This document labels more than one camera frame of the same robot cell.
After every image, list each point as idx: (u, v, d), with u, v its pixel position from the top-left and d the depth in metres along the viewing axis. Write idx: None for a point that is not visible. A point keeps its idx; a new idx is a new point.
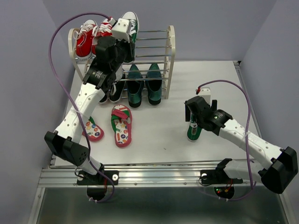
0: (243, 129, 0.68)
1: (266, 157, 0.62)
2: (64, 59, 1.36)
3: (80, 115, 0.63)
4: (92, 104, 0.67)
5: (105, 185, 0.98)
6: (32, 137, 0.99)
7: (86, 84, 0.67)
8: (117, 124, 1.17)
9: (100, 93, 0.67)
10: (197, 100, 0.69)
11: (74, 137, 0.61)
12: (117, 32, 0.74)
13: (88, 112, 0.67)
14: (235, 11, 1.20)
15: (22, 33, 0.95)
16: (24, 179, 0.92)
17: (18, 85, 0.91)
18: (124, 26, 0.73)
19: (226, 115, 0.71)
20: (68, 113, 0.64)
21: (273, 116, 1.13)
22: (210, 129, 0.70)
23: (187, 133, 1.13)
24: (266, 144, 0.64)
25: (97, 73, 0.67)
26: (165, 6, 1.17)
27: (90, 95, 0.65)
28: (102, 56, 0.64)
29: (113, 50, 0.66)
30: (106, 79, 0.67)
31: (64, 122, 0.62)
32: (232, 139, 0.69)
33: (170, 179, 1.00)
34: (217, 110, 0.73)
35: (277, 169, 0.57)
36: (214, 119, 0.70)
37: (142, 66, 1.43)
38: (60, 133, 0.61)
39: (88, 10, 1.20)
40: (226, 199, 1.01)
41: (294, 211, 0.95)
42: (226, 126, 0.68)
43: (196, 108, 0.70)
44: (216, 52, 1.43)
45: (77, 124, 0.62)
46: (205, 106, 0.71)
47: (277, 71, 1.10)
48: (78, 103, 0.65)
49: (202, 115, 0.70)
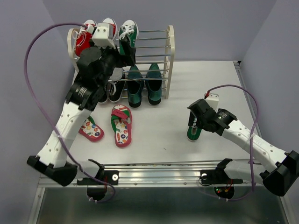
0: (247, 131, 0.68)
1: (271, 161, 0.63)
2: (63, 59, 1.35)
3: (62, 138, 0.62)
4: (76, 124, 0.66)
5: (106, 185, 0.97)
6: (32, 137, 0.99)
7: (68, 104, 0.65)
8: (117, 124, 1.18)
9: (83, 112, 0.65)
10: (199, 102, 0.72)
11: (56, 163, 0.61)
12: (99, 40, 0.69)
13: (73, 131, 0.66)
14: (235, 11, 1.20)
15: (21, 32, 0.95)
16: (24, 179, 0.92)
17: (18, 84, 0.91)
18: (104, 32, 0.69)
19: (230, 115, 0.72)
20: (51, 136, 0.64)
21: (273, 116, 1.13)
22: (214, 129, 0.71)
23: (187, 133, 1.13)
24: (271, 148, 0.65)
25: (81, 91, 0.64)
26: (165, 6, 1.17)
27: (72, 117, 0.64)
28: (86, 72, 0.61)
29: (98, 64, 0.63)
30: (91, 96, 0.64)
31: (46, 146, 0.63)
32: (237, 141, 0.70)
33: (170, 179, 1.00)
34: (221, 110, 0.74)
35: (281, 173, 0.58)
36: (218, 119, 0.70)
37: (142, 66, 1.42)
38: (42, 159, 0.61)
39: (88, 10, 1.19)
40: (226, 199, 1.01)
41: (293, 211, 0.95)
42: (231, 128, 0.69)
43: (198, 110, 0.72)
44: (216, 52, 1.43)
45: (59, 149, 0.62)
46: (207, 108, 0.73)
47: (277, 71, 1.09)
48: (60, 127, 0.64)
49: (205, 116, 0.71)
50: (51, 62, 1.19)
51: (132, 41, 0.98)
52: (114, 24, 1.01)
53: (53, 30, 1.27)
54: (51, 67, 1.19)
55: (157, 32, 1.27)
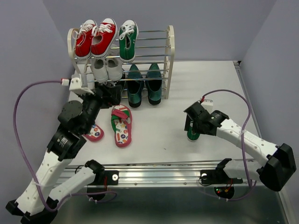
0: (239, 128, 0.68)
1: (261, 155, 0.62)
2: (64, 59, 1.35)
3: (40, 187, 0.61)
4: (56, 173, 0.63)
5: (106, 185, 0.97)
6: (32, 137, 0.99)
7: (49, 152, 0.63)
8: (117, 124, 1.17)
9: (63, 162, 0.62)
10: (193, 105, 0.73)
11: (33, 211, 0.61)
12: (75, 90, 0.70)
13: (52, 180, 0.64)
14: (235, 11, 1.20)
15: (21, 33, 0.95)
16: (24, 179, 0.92)
17: (18, 84, 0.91)
18: (77, 82, 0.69)
19: (222, 115, 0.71)
20: (30, 184, 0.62)
21: (273, 116, 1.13)
22: (207, 130, 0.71)
23: (187, 133, 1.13)
24: (262, 142, 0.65)
25: (61, 141, 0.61)
26: (165, 6, 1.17)
27: (52, 167, 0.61)
28: (67, 125, 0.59)
29: (80, 116, 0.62)
30: (72, 147, 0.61)
31: (25, 193, 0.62)
32: (229, 138, 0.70)
33: (170, 179, 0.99)
34: (214, 111, 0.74)
35: (273, 164, 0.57)
36: (210, 119, 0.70)
37: (142, 66, 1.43)
38: (20, 206, 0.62)
39: (88, 10, 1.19)
40: (226, 199, 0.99)
41: (293, 211, 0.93)
42: (223, 126, 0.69)
43: (194, 113, 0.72)
44: (216, 52, 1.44)
45: (36, 198, 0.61)
46: (202, 109, 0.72)
47: (277, 71, 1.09)
48: (39, 175, 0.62)
49: (200, 118, 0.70)
50: (51, 62, 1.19)
51: (132, 41, 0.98)
52: (114, 24, 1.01)
53: (54, 30, 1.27)
54: (51, 67, 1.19)
55: (157, 32, 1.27)
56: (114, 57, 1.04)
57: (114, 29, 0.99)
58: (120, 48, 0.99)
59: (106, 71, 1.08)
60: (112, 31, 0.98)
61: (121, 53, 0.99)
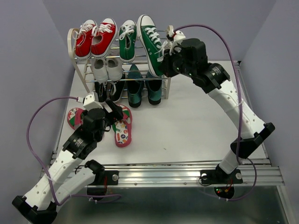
0: (237, 95, 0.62)
1: (250, 130, 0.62)
2: (63, 59, 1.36)
3: (51, 181, 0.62)
4: (67, 171, 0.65)
5: (106, 185, 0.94)
6: (32, 137, 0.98)
7: (64, 150, 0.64)
8: (117, 123, 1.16)
9: (76, 161, 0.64)
10: (197, 46, 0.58)
11: (40, 206, 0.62)
12: (88, 107, 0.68)
13: (63, 178, 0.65)
14: (235, 11, 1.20)
15: (22, 33, 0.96)
16: (24, 178, 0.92)
17: (18, 85, 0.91)
18: (91, 97, 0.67)
19: (223, 72, 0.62)
20: (41, 179, 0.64)
21: (270, 116, 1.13)
22: (202, 86, 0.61)
23: (152, 66, 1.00)
24: (253, 117, 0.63)
25: (78, 141, 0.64)
26: (165, 5, 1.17)
27: (66, 164, 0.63)
28: (88, 125, 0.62)
29: (101, 121, 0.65)
30: (86, 148, 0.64)
31: (35, 188, 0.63)
32: (222, 103, 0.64)
33: (170, 179, 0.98)
34: (213, 64, 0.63)
35: (257, 143, 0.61)
36: (210, 73, 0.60)
37: (142, 66, 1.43)
38: (28, 200, 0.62)
39: (88, 10, 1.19)
40: (226, 199, 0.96)
41: (294, 211, 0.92)
42: (222, 89, 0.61)
43: (192, 54, 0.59)
44: (216, 52, 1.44)
45: (46, 192, 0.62)
46: (203, 55, 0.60)
47: (276, 70, 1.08)
48: (52, 171, 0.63)
49: (196, 66, 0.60)
50: (51, 62, 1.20)
51: (132, 41, 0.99)
52: (114, 24, 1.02)
53: (53, 30, 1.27)
54: (50, 67, 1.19)
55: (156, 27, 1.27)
56: (115, 57, 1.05)
57: (114, 29, 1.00)
58: (120, 48, 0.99)
59: (106, 71, 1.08)
60: (112, 31, 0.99)
61: (121, 53, 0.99)
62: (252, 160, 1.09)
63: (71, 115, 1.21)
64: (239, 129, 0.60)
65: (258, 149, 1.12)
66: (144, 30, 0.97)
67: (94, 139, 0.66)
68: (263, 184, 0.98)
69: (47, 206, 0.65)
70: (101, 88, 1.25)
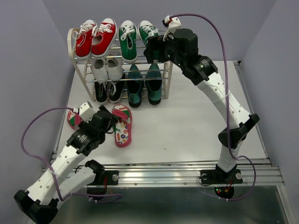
0: (224, 87, 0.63)
1: (235, 121, 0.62)
2: (64, 59, 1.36)
3: (55, 176, 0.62)
4: (71, 167, 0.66)
5: (106, 185, 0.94)
6: (32, 138, 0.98)
7: (68, 146, 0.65)
8: (117, 123, 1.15)
9: (80, 156, 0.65)
10: (190, 38, 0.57)
11: (44, 199, 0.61)
12: (85, 116, 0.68)
13: (66, 174, 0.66)
14: (235, 10, 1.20)
15: (22, 33, 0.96)
16: (24, 178, 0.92)
17: (18, 85, 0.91)
18: (85, 106, 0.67)
19: (211, 64, 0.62)
20: (45, 174, 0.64)
21: (270, 116, 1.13)
22: (190, 77, 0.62)
23: None
24: (239, 108, 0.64)
25: (81, 137, 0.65)
26: (165, 5, 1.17)
27: (69, 158, 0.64)
28: (96, 122, 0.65)
29: (108, 122, 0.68)
30: (89, 144, 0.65)
31: (38, 182, 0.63)
32: (210, 94, 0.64)
33: (170, 179, 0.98)
34: (202, 56, 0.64)
35: (242, 133, 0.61)
36: (198, 66, 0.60)
37: (142, 66, 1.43)
38: (30, 193, 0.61)
39: (88, 10, 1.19)
40: (226, 199, 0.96)
41: (294, 211, 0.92)
42: (210, 81, 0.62)
43: (184, 46, 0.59)
44: (216, 52, 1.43)
45: (49, 186, 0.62)
46: (195, 48, 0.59)
47: (276, 70, 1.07)
48: (56, 166, 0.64)
49: (187, 58, 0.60)
50: (51, 62, 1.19)
51: (133, 41, 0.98)
52: (114, 24, 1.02)
53: (53, 29, 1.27)
54: (50, 67, 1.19)
55: (156, 27, 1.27)
56: (115, 57, 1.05)
57: (114, 29, 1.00)
58: (123, 50, 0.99)
59: (106, 71, 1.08)
60: (112, 31, 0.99)
61: (124, 54, 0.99)
62: (252, 160, 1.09)
63: (71, 115, 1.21)
64: (228, 118, 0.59)
65: (258, 149, 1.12)
66: (141, 29, 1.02)
67: (98, 137, 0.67)
68: (263, 184, 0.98)
69: (49, 202, 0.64)
70: (101, 88, 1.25)
